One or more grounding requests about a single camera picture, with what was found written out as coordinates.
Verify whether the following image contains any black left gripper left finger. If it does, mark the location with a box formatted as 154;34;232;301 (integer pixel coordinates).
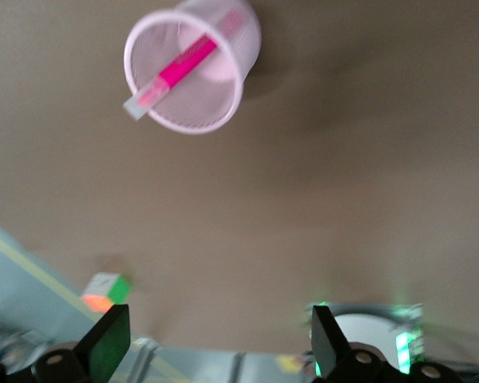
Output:
31;303;131;383

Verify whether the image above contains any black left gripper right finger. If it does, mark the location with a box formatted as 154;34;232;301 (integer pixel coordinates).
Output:
309;305;408;383

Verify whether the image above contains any pink marker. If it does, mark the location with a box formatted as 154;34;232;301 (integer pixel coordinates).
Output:
122;34;219;121

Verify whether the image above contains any colourful puzzle cube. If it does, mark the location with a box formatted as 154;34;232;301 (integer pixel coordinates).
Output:
79;271;133;314

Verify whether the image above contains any white mesh pen cup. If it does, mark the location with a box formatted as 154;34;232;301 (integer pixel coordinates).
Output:
123;0;263;136

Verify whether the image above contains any aluminium frame profile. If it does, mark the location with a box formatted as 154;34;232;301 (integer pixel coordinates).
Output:
130;337;161;383

